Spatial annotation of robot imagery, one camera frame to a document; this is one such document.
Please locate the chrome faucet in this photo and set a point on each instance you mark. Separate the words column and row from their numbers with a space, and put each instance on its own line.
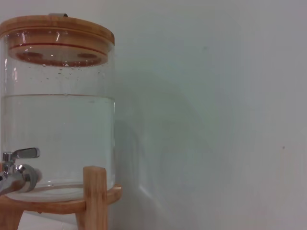
column 22, row 173

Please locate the glass water dispenser jar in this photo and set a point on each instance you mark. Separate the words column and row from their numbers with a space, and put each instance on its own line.
column 60, row 124

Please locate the wooden dispenser stand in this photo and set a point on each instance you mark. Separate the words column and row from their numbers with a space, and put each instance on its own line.
column 94, row 189

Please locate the round bamboo jar lid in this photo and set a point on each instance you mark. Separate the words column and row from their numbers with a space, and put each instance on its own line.
column 57, row 26

